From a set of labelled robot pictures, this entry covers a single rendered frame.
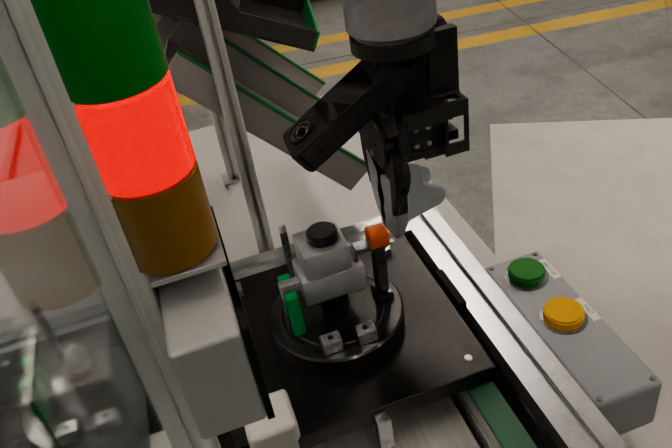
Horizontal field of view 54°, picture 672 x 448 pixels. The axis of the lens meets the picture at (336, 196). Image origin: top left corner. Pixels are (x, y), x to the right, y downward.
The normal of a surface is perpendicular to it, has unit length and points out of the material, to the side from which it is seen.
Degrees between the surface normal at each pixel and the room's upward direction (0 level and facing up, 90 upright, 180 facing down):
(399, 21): 91
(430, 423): 0
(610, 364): 0
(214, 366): 90
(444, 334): 0
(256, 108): 90
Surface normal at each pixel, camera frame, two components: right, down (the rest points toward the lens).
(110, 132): 0.02, 0.57
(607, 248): -0.14, -0.81
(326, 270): 0.31, 0.51
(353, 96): -0.61, -0.51
